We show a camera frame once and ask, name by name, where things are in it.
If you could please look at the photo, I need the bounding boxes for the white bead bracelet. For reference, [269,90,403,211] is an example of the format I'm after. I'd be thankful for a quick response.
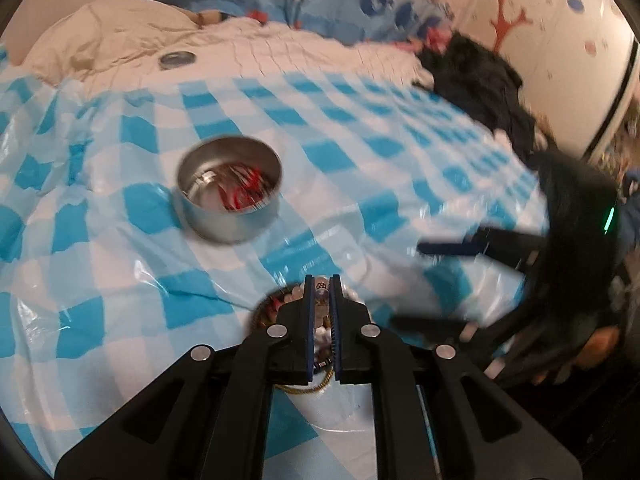
[278,274,367,361]

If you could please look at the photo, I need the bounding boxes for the round silver tin can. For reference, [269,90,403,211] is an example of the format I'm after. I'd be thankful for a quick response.
[176,136,283,245]

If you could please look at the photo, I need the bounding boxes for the blue checkered plastic sheet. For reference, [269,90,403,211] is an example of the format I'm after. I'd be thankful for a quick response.
[1,61,548,472]

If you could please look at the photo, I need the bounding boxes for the black clothing pile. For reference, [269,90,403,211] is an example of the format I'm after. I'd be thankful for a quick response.
[418,32,558,162]

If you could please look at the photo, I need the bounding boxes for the silver tin lid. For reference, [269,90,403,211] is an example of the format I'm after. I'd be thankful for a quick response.
[158,51,196,70]

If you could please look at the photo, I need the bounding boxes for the cream striped duvet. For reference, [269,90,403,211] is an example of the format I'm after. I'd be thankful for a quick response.
[22,0,434,96]

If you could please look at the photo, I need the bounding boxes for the dark beaded bracelet pile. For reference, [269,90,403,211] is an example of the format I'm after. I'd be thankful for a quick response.
[246,284,336,396]

